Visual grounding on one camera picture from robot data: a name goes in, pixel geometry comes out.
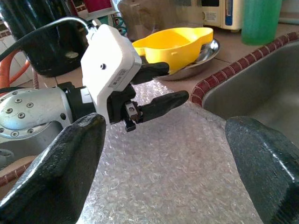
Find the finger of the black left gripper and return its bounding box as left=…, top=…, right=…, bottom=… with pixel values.
left=140, top=90, right=189, bottom=123
left=132, top=62, right=170, bottom=85

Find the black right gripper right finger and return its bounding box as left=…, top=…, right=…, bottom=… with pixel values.
left=225, top=116, right=299, bottom=224

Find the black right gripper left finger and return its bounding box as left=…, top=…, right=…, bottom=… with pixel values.
left=0, top=113, right=107, bottom=224

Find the yellow plastic bowl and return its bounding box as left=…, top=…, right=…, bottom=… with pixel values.
left=132, top=27, right=214, bottom=75

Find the round steel plate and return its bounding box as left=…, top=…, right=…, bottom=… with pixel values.
left=154, top=38, right=221, bottom=81

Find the clear bubble wrap sheet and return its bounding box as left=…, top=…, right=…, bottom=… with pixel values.
left=81, top=79, right=264, bottom=224

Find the dark red container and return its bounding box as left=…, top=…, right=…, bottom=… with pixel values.
left=83, top=0, right=113, bottom=12

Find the stainless steel sink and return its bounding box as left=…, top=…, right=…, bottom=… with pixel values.
left=202, top=39, right=299, bottom=150

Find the cream water ioniser machine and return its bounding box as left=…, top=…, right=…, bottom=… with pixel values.
left=202, top=0, right=245, bottom=32

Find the large black kettle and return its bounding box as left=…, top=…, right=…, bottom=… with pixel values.
left=0, top=0, right=88, bottom=77

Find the green soap bottle blue cap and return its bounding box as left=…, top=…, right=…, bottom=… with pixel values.
left=240, top=0, right=283, bottom=46

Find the white plastic pipe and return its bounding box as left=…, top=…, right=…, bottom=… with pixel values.
left=279, top=16, right=299, bottom=25

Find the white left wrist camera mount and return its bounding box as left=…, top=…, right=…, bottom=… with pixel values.
left=80, top=24, right=142, bottom=124

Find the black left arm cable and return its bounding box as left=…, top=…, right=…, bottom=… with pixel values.
left=0, top=16, right=99, bottom=61

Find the orange hose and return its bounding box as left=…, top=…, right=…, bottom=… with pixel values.
left=0, top=50, right=31, bottom=88

